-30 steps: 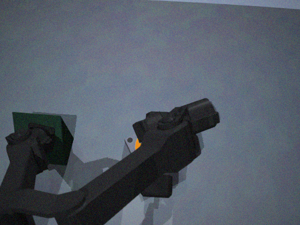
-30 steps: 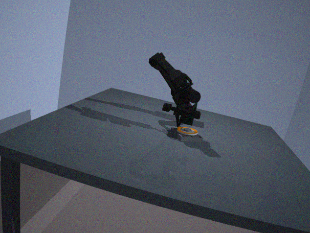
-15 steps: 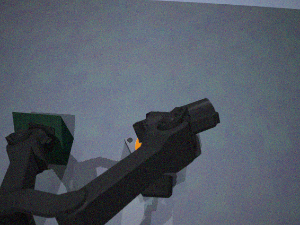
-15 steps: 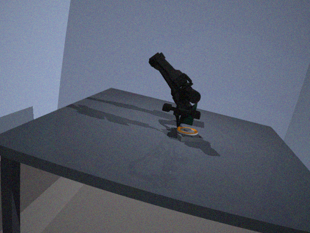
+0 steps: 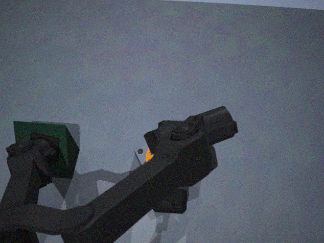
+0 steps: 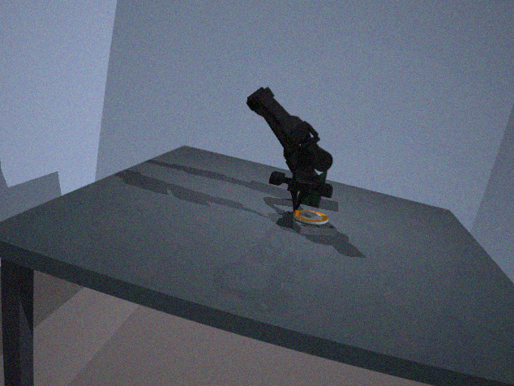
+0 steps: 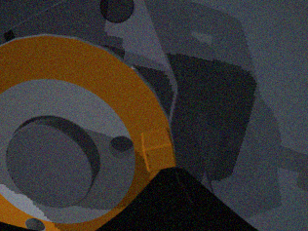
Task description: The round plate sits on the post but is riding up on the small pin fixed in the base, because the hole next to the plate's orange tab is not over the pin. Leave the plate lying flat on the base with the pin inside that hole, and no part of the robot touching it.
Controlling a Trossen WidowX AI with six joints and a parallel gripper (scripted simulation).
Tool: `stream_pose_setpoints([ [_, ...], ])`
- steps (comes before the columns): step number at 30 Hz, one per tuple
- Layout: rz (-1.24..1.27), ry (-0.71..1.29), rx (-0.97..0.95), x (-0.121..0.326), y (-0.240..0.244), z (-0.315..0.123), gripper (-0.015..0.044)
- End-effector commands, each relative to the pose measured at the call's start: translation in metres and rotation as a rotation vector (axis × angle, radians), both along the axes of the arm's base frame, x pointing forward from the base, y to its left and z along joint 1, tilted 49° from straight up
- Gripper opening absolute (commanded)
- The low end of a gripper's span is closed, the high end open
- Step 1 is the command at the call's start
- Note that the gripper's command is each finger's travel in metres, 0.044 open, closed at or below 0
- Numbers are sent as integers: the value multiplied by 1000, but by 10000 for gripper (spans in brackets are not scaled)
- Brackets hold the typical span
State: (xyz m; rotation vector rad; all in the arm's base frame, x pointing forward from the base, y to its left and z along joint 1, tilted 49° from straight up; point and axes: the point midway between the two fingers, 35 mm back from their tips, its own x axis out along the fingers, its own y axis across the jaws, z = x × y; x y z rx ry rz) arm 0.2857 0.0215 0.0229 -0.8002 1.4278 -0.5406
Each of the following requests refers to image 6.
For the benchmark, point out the orange and white round plate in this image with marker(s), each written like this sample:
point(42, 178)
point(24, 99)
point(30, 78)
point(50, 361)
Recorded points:
point(300, 216)

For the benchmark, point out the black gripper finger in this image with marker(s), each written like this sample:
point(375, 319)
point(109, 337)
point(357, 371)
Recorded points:
point(302, 196)
point(294, 197)

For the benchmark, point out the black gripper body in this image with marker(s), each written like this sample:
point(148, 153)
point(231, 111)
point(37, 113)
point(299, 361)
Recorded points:
point(277, 178)

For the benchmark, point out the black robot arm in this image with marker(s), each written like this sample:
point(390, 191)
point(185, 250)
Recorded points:
point(291, 132)

